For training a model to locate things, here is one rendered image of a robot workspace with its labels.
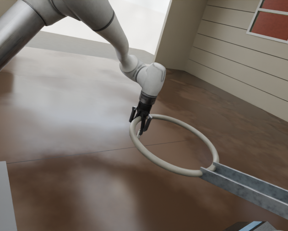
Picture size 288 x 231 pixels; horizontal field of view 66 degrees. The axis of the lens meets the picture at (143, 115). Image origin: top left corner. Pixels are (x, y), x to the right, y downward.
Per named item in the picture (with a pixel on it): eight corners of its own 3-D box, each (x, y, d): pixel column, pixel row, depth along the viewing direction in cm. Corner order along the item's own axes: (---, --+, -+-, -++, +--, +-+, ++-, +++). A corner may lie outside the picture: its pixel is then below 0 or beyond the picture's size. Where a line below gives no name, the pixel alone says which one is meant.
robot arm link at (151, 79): (163, 96, 119) (146, 85, 126) (173, 68, 112) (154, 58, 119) (149, 97, 111) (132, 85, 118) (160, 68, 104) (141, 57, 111)
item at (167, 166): (234, 163, 119) (236, 159, 118) (175, 192, 86) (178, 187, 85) (171, 114, 148) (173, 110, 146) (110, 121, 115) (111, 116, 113)
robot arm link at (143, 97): (151, 97, 112) (148, 107, 115) (160, 95, 120) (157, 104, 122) (138, 89, 116) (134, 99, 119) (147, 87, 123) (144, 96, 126)
